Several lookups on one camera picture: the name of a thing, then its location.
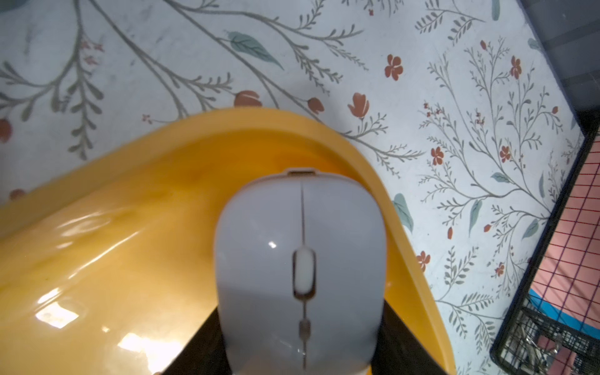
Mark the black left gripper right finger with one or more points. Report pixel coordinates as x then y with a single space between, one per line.
398 351

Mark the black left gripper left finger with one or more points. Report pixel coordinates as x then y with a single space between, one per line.
205 354

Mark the light grey mouse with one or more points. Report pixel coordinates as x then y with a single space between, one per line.
300 267

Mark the yellow plastic storage box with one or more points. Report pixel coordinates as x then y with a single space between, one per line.
109 270

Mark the pink grid notebook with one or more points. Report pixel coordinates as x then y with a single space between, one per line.
566 285

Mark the black wire desk organizer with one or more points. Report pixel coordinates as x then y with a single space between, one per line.
552 326

